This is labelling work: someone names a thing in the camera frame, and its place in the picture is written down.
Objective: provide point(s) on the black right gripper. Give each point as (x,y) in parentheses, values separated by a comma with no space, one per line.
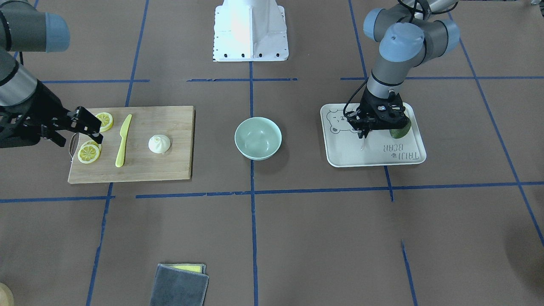
(43,104)

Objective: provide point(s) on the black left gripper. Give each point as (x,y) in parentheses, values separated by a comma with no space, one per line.
(368,103)

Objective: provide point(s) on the white steamed bun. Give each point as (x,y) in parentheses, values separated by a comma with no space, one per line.
(159,144)

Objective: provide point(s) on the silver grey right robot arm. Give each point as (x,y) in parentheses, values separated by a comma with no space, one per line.
(24,28)

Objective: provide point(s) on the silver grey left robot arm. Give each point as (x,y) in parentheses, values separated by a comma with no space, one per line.
(407,38)

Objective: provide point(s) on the light green bowl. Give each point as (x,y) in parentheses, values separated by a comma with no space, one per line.
(258,138)

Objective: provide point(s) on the lemon slice behind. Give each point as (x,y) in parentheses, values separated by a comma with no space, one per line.
(92,143)

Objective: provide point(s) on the lemon slice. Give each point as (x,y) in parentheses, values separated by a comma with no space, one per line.
(92,143)
(106,119)
(88,153)

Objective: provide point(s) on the lemon slice top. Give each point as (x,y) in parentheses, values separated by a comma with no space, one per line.
(106,119)

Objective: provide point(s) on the lemon slice front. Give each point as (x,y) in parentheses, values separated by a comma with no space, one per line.
(88,153)

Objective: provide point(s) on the white bear tray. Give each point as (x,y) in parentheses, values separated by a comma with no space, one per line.
(343,146)

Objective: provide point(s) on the yellow plastic knife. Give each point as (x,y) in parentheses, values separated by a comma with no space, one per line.
(120,158)

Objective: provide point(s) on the wooden cutting board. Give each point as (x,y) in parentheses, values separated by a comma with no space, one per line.
(141,164)

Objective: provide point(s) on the yellow sponge cloth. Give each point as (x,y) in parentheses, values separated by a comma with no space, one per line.
(191,267)

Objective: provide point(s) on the grey folded cloth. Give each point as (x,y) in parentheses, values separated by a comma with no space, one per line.
(175,287)

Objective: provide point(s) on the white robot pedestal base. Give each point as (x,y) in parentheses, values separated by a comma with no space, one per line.
(250,31)

